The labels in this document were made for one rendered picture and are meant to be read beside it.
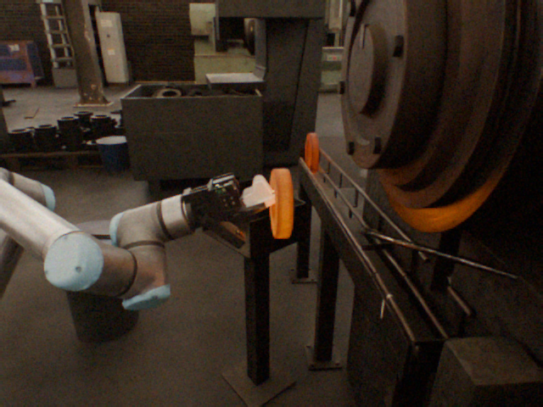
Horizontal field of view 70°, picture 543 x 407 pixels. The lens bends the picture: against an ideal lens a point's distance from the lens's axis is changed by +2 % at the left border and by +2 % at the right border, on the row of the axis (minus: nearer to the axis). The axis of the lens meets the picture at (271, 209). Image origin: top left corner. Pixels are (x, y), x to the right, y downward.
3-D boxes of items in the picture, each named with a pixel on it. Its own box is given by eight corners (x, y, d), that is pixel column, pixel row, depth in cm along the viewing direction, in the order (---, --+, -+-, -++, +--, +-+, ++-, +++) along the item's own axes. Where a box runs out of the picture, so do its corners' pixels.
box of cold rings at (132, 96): (254, 158, 391) (252, 77, 358) (264, 188, 316) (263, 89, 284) (149, 163, 378) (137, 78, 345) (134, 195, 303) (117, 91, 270)
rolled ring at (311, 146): (312, 135, 161) (320, 135, 162) (305, 131, 179) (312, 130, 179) (310, 178, 167) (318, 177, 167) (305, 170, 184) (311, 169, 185)
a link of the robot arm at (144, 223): (129, 264, 87) (126, 225, 91) (181, 248, 86) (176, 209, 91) (105, 250, 78) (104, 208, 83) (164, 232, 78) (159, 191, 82)
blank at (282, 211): (283, 161, 90) (269, 162, 89) (295, 177, 75) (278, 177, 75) (282, 223, 94) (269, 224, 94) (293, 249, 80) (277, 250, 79)
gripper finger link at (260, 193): (281, 176, 79) (237, 189, 79) (288, 202, 81) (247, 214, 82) (279, 171, 81) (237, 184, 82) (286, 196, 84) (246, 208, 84)
